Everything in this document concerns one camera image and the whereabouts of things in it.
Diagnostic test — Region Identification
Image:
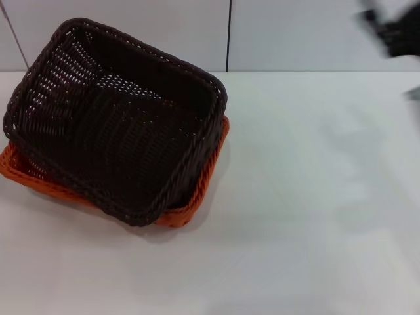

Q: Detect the orange woven plastic basket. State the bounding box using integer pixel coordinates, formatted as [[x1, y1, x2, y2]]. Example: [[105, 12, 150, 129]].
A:
[[0, 114, 230, 228]]

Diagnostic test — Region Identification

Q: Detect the dark brown woven basket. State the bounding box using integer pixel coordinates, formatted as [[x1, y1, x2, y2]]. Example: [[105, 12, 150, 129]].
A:
[[3, 18, 228, 228]]

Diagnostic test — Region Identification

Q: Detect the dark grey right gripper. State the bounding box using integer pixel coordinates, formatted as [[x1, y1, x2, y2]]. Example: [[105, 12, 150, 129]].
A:
[[356, 6, 420, 60]]

